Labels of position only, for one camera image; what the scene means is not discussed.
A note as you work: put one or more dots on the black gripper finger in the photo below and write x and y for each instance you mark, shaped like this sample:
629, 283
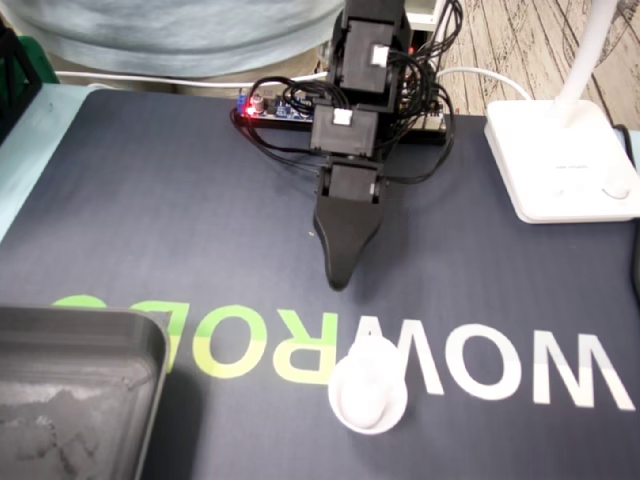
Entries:
347, 235

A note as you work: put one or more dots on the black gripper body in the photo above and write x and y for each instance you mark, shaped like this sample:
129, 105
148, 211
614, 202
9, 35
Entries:
352, 182

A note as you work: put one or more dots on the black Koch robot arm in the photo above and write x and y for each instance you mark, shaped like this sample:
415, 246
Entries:
345, 130

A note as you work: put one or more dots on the blue circuit board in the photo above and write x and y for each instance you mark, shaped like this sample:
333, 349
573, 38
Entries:
287, 110

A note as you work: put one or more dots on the dark grey WOWROBO printed mat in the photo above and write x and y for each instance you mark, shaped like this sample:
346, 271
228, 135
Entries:
200, 225

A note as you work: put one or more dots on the white furniture panel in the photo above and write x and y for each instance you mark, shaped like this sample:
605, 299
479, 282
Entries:
420, 15

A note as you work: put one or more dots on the white translucent plastic cup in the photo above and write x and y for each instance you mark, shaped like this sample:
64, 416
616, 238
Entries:
391, 420

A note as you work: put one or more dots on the white flat object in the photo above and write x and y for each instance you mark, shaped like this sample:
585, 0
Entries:
550, 160

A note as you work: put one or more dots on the person in light blue shirt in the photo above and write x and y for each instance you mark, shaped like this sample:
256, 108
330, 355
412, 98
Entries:
150, 30

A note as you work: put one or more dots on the black plastic tray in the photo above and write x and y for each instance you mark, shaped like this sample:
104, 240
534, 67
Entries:
75, 400

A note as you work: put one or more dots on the green object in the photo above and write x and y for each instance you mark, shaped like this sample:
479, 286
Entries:
42, 60

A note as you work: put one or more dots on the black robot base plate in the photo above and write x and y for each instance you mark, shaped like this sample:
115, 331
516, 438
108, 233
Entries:
280, 128

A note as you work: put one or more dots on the black frame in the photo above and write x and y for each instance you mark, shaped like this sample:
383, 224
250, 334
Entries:
20, 85

